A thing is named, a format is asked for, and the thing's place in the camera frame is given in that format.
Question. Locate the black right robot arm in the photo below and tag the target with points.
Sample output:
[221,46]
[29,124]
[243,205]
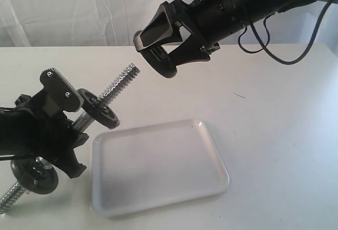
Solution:
[181,33]

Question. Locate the black weight plate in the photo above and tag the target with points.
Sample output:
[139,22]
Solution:
[158,58]

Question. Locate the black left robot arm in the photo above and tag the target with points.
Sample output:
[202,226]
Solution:
[27,131]

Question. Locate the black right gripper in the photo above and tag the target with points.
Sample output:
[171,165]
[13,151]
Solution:
[208,21]

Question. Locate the white rectangular tray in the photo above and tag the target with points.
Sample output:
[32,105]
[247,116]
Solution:
[147,167]

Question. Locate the white backdrop curtain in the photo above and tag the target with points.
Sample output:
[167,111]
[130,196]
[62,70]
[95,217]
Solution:
[26,23]

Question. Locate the chrome threaded dumbbell bar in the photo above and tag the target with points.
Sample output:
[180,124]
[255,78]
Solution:
[80,121]

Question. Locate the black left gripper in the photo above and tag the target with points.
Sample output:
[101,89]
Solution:
[54,138]

